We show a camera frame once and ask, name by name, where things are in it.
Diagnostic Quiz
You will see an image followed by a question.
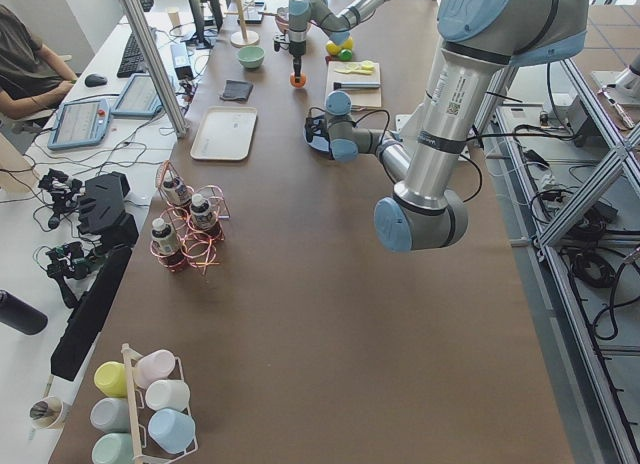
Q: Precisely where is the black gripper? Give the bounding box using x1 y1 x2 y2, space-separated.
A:
304 114 329 147
273 31 307 80

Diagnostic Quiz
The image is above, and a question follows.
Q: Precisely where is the orange fruit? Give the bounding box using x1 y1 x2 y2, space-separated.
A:
290 73 307 89

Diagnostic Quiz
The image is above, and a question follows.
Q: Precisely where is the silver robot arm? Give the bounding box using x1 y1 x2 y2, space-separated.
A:
305 0 589 252
286 0 391 88

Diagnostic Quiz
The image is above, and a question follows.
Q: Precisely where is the yellow lemon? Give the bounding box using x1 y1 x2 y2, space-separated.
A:
341 36 354 50
325 40 342 56

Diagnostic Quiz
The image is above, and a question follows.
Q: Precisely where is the green bowl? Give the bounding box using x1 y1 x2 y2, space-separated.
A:
237 45 265 70

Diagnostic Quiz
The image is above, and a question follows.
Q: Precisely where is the green lime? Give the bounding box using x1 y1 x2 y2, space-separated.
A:
337 49 353 62

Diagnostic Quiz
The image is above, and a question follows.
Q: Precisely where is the wooden cutting board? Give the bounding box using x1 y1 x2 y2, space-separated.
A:
325 60 382 109

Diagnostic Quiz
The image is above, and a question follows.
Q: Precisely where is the wooden cup tree stand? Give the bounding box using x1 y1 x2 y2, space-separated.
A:
227 0 260 49

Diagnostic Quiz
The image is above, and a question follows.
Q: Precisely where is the grey folded cloth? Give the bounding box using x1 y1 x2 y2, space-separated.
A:
220 79 254 102

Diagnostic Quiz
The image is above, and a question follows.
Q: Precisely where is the cream plastic tray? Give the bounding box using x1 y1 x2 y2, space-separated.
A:
190 106 257 161

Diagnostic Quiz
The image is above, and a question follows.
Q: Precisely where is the dark bottle middle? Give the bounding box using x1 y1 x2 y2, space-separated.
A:
190 193 222 241

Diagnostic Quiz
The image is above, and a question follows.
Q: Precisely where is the dark bottle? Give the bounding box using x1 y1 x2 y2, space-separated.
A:
161 174 192 207
151 217 187 272
190 193 222 241

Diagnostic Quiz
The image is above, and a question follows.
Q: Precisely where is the dark bottle rear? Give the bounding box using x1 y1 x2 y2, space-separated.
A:
161 174 192 207

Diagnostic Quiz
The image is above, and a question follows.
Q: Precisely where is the blue teach pendant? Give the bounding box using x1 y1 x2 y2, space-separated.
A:
111 73 162 119
47 98 110 150

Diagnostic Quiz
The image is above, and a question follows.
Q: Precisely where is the black keyboard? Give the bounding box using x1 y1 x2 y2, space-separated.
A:
116 34 145 78

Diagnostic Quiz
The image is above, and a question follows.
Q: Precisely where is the dark bottle front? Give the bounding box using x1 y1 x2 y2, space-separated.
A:
151 217 187 272

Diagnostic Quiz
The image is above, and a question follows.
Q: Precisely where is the black computer mouse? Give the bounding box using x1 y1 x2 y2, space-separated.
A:
84 73 108 88

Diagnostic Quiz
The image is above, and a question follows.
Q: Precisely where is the seated person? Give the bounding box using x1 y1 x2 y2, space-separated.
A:
1 5 77 120

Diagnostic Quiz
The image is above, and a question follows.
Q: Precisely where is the pink cup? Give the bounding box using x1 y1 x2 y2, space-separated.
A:
133 349 175 389

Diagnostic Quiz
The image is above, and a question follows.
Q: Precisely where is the white cup rack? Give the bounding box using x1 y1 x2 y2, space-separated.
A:
121 343 200 463

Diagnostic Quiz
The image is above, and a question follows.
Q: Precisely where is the white cup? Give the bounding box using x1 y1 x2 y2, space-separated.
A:
145 379 191 412

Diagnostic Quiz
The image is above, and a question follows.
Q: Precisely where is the yellow cup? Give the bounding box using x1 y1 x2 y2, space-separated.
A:
94 361 127 398

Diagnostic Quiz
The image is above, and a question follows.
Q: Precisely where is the blue cup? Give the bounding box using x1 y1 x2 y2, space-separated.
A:
147 408 196 454

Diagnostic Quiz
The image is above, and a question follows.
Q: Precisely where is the black water bottle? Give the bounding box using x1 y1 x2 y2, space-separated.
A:
0 290 48 335

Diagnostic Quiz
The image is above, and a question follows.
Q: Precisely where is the grey cup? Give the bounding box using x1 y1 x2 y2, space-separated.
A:
90 397 130 433

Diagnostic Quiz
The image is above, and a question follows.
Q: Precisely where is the mint green cup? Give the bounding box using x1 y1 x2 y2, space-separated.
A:
91 433 134 464

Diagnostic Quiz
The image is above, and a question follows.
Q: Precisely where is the paper cup with utensils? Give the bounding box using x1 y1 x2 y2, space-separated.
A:
29 396 68 430

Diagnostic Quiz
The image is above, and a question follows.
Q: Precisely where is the black handled knife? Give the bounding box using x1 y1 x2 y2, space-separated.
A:
333 82 381 91

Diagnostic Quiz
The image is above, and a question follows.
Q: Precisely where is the copper wire bottle rack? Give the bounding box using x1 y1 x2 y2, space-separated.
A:
152 161 230 273

